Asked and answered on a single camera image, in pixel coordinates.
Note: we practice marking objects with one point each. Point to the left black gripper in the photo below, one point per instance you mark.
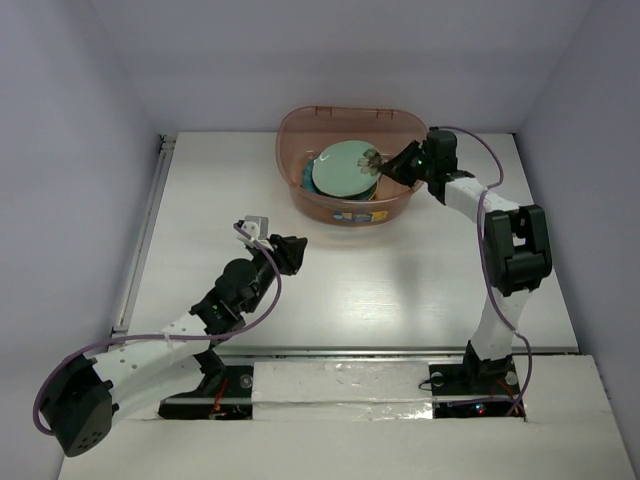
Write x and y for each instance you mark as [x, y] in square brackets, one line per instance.
[286, 253]

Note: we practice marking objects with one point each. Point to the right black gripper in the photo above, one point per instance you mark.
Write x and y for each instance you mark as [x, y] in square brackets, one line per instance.
[396, 166]

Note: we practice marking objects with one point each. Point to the fan-shaped woven plate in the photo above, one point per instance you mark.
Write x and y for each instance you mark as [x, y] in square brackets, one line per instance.
[376, 192]

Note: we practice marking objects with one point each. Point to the light green floral plate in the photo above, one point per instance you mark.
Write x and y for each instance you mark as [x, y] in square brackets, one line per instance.
[347, 168]

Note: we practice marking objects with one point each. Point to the teal scalloped plate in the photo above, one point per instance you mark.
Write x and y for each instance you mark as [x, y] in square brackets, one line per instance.
[309, 185]

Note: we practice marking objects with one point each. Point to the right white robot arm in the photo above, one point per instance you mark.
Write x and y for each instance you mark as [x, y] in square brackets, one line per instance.
[513, 242]

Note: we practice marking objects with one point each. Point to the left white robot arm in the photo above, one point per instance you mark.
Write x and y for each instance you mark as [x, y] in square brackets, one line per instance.
[96, 387]

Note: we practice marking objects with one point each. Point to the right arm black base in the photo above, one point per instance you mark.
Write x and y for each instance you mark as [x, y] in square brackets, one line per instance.
[450, 382]

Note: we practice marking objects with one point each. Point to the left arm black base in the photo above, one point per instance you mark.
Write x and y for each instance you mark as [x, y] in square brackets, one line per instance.
[224, 393]

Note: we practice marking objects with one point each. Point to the pink translucent plastic bin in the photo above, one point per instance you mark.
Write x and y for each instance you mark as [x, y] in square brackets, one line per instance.
[305, 132]

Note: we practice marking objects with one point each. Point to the white foam front board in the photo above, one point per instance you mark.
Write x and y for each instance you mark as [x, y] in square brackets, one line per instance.
[570, 433]

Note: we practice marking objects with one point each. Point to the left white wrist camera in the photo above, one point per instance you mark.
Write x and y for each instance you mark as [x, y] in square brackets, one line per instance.
[253, 231]

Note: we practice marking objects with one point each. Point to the aluminium table rail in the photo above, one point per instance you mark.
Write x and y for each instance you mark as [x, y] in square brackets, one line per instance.
[136, 267]

